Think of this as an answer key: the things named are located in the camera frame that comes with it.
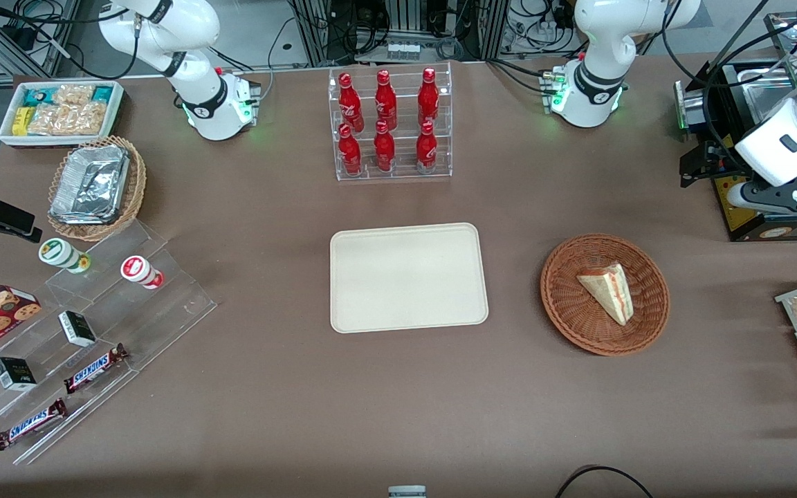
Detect triangular sandwich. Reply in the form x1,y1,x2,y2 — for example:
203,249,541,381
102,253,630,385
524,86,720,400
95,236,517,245
576,262,634,326

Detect light tan wicker basket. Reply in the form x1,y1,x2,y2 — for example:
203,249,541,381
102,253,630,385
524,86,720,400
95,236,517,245
47,135,147,243

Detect round brown wicker basket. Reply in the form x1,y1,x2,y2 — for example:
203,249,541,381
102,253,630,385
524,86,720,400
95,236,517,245
540,233,670,357

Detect beige plastic tray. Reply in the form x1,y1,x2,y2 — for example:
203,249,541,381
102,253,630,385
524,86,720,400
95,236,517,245
329,222,490,334

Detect green lid yogurt cup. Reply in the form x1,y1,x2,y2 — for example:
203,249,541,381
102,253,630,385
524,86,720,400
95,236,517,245
38,238,91,275

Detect black hot food cabinet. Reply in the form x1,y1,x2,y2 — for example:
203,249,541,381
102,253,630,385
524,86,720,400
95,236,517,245
674,12,797,243

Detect silver foil packets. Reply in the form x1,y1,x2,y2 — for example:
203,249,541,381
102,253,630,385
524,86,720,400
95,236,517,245
49,144,131,225

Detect white rectangular snack bin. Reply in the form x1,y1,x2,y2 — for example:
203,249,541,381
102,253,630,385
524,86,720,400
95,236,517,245
0,80,125,149

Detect clear peanut snack bag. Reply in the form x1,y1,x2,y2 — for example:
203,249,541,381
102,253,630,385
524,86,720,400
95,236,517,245
54,84,95,107
27,104,71,136
66,102,107,136

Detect small black carton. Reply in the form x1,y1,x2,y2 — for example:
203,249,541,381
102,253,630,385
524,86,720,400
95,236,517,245
0,356,37,392
58,311,97,347

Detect red lid yogurt cup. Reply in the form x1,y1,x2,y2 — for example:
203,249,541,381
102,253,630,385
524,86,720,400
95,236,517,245
120,255,165,290

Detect Snickers chocolate bar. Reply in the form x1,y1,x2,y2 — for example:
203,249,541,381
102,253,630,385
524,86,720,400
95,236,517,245
0,398,68,452
63,343,129,395

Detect clear acrylic stepped display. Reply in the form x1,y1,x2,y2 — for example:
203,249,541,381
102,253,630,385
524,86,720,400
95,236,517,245
0,220,218,465

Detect red cola bottle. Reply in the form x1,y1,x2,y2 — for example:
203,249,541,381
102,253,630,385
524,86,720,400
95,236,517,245
338,72,365,133
338,123,363,176
374,120,396,173
418,67,440,127
416,121,438,174
375,69,398,131

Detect clear acrylic bottle rack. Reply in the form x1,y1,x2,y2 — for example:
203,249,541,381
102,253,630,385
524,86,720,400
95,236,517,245
327,61,453,182

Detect aluminium equipment rack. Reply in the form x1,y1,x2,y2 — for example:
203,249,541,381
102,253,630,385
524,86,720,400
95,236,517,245
286,0,510,66

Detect black looped cable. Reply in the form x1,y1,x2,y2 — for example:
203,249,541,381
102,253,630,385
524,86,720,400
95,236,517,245
554,465,655,498

